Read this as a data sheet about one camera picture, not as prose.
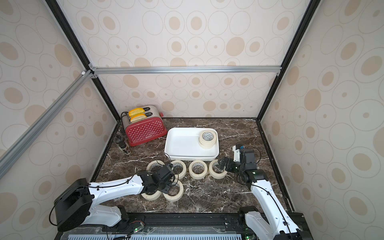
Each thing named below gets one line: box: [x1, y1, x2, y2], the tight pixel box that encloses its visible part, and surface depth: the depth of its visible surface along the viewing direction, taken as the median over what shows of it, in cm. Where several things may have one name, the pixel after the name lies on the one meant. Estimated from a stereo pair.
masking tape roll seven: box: [198, 139, 217, 149], surface depth 102 cm
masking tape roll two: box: [198, 129, 217, 149], surface depth 102 cm
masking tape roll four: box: [209, 159, 228, 179], surface depth 90 cm
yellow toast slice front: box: [130, 113, 148, 122], surface depth 94 cm
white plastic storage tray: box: [164, 127, 220, 161], surface depth 105 cm
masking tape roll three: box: [146, 160, 165, 172], surface depth 94 cm
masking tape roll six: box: [189, 160, 208, 180], surface depth 90 cm
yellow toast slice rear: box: [128, 107, 146, 118], surface depth 97 cm
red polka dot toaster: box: [121, 105, 168, 147], surface depth 99 cm
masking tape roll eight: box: [162, 179, 184, 202], surface depth 81 cm
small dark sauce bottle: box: [114, 134, 132, 155], surface depth 96 cm
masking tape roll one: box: [141, 190, 162, 201], surface depth 81 cm
